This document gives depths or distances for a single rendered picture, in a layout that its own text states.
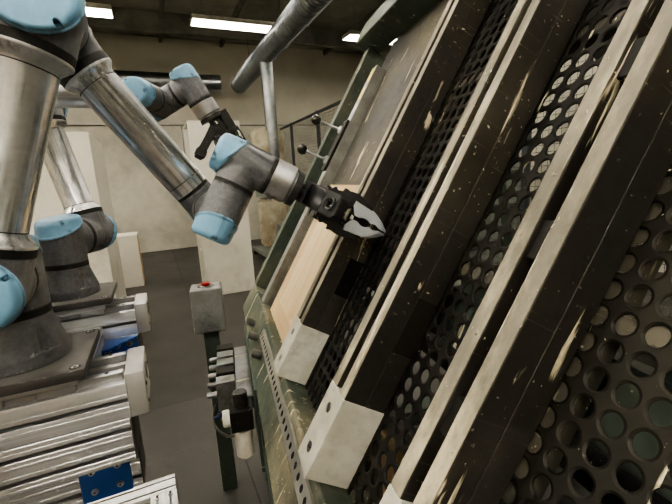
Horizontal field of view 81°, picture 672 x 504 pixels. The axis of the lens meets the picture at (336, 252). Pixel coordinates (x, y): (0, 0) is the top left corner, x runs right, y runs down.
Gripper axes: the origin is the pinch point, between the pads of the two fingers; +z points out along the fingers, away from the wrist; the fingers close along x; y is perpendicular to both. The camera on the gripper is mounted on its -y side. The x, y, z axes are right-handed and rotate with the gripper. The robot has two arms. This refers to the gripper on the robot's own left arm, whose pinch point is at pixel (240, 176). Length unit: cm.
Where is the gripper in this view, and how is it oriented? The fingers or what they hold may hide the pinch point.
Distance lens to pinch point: 134.6
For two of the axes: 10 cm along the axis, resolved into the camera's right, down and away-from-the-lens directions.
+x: -4.0, -1.5, 9.0
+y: 7.8, -5.7, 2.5
